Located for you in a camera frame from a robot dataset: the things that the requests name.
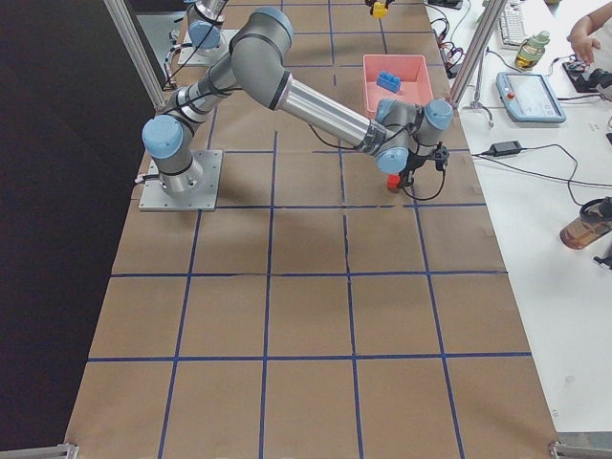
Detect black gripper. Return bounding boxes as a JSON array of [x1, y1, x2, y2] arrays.
[[400, 142, 449, 187]]

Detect red toy block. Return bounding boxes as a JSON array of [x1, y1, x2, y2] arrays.
[[386, 174, 401, 192]]

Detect blue long toy block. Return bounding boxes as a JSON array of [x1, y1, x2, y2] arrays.
[[376, 71, 402, 94]]

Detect yellow toy block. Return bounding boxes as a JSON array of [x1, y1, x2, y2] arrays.
[[370, 1, 388, 19]]

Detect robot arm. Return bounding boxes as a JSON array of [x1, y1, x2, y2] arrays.
[[186, 0, 227, 53], [142, 7, 453, 197]]

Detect pink plastic box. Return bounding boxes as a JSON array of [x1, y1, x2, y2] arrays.
[[362, 55, 434, 118]]

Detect person hand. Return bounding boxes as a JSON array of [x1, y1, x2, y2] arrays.
[[567, 16, 601, 64]]

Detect black power adapter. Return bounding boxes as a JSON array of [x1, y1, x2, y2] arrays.
[[487, 141, 522, 158]]

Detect teach pendant tablet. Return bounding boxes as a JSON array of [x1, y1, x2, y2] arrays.
[[495, 72, 566, 124]]

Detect green tea bottle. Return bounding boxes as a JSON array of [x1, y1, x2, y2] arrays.
[[514, 31, 550, 71]]

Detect white keyboard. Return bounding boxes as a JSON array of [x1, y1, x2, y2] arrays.
[[498, 1, 527, 50]]

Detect brown drink bottle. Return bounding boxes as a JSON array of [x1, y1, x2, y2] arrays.
[[559, 197, 611, 250]]

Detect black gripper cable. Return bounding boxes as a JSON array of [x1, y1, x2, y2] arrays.
[[404, 162, 450, 202]]

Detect aluminium frame post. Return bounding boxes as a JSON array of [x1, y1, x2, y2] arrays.
[[448, 0, 505, 108]]

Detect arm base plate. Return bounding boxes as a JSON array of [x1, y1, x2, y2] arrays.
[[139, 150, 224, 211], [178, 29, 238, 67]]

